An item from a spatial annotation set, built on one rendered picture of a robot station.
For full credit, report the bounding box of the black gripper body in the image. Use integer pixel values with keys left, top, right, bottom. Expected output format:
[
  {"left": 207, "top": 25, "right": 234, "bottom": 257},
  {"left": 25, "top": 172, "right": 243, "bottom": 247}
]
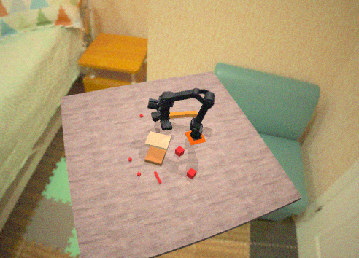
[{"left": 157, "top": 107, "right": 172, "bottom": 130}]

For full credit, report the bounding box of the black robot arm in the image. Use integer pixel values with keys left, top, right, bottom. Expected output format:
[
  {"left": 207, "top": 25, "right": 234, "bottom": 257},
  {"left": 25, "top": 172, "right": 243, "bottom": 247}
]
[{"left": 147, "top": 87, "right": 215, "bottom": 141}]

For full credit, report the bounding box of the yellow flat bar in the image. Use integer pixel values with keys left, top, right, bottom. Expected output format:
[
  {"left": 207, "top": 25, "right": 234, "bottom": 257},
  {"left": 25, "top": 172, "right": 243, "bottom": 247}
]
[{"left": 169, "top": 111, "right": 197, "bottom": 119}]

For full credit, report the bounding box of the pale yellow block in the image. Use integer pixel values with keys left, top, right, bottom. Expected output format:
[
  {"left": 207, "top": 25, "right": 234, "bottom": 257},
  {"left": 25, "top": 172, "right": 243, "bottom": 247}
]
[{"left": 145, "top": 131, "right": 171, "bottom": 151}]

